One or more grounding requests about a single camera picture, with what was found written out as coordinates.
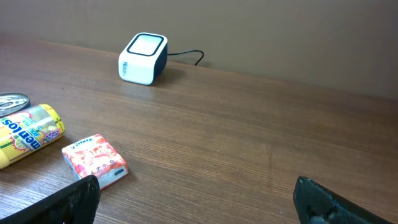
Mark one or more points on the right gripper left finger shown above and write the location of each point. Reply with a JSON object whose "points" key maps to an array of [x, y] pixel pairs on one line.
{"points": [[74, 204]]}

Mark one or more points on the red tissue pack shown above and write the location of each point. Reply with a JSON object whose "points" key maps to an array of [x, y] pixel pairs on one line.
{"points": [[95, 156]]}

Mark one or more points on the yellow mentos bottle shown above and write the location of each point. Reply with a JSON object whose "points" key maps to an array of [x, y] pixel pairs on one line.
{"points": [[27, 131]]}

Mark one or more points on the white barcode scanner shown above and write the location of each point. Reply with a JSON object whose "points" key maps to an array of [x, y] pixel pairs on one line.
{"points": [[143, 59]]}

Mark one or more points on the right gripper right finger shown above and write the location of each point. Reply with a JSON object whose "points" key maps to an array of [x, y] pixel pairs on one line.
{"points": [[316, 204]]}

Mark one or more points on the silver tin can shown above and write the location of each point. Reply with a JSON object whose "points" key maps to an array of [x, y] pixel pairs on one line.
{"points": [[12, 102]]}

